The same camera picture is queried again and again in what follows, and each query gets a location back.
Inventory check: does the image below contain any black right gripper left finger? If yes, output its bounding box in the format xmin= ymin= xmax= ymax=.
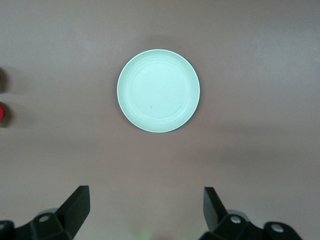
xmin=0 ymin=185 xmax=90 ymax=240

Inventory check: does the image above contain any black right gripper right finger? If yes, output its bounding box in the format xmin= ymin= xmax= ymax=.
xmin=201 ymin=186 xmax=304 ymax=240

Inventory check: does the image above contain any pale green round plate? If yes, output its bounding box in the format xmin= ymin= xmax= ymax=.
xmin=116 ymin=49 xmax=201 ymax=133

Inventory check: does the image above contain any brown table cover sheet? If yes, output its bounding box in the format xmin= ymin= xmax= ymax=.
xmin=0 ymin=0 xmax=320 ymax=240

